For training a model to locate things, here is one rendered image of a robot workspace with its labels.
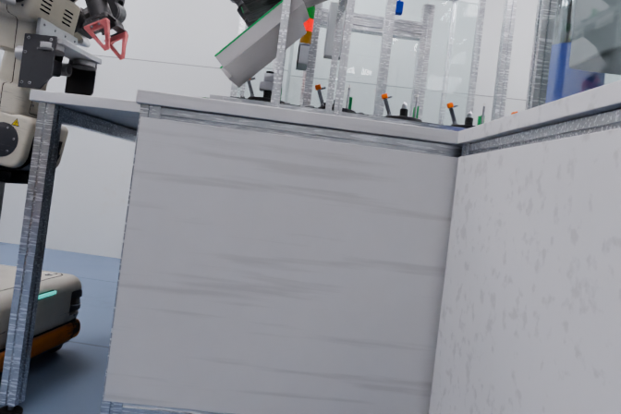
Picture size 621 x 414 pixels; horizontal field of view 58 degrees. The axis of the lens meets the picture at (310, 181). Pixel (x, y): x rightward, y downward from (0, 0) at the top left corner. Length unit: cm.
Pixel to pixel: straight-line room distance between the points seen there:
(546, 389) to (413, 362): 53
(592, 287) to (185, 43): 404
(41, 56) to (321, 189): 98
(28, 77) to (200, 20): 283
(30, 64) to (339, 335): 120
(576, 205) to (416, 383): 68
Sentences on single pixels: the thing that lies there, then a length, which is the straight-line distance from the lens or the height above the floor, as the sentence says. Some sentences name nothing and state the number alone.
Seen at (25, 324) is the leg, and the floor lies 24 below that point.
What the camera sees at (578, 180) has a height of 74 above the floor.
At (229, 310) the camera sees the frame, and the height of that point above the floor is 40.
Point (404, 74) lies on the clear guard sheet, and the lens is 349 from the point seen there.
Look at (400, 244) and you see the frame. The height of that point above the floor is 59.
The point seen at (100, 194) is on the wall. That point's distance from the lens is 463.
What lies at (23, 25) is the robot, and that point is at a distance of 197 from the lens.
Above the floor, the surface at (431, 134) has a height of 84.
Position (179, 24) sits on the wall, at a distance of 460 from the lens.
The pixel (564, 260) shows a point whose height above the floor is 63.
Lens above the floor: 68
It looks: 1 degrees up
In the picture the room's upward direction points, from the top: 7 degrees clockwise
